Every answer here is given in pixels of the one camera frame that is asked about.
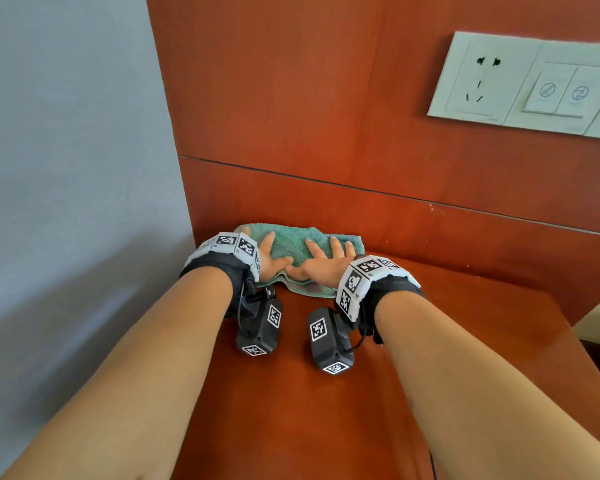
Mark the person's left forearm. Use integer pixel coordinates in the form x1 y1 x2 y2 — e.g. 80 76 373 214
0 267 235 480

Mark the black wristband with markers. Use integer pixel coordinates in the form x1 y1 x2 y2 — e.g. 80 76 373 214
335 254 425 345
179 232 262 318

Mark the black left wristband with markers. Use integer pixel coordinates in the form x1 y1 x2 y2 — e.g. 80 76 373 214
179 232 262 318

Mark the black right wristband with markers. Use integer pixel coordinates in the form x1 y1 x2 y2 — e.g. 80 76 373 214
335 254 425 345

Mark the white power socket plate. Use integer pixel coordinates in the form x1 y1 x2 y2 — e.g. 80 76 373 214
427 31 542 127

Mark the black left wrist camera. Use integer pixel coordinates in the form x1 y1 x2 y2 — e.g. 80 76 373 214
235 287 284 358

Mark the red wooden wall panel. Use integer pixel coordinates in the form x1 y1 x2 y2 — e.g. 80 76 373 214
145 0 600 328

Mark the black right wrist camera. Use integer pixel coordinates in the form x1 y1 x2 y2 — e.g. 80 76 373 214
307 307 356 375

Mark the person's right hand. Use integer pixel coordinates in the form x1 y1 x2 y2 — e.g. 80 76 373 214
285 236 357 289

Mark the person's right forearm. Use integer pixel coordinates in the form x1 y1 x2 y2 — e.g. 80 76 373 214
375 293 600 480

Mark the white double button switch plate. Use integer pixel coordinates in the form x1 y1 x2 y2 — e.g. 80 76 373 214
502 40 600 137

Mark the person's left hand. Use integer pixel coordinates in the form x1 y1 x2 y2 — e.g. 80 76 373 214
256 231 295 283

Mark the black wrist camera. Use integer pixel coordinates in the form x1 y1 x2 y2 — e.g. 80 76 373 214
235 287 284 358
307 307 356 375

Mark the teal cleaning cloth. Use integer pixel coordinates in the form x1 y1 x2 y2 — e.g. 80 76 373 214
233 223 366 299

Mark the red wooden nightstand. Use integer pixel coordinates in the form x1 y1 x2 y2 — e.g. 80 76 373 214
172 252 600 480

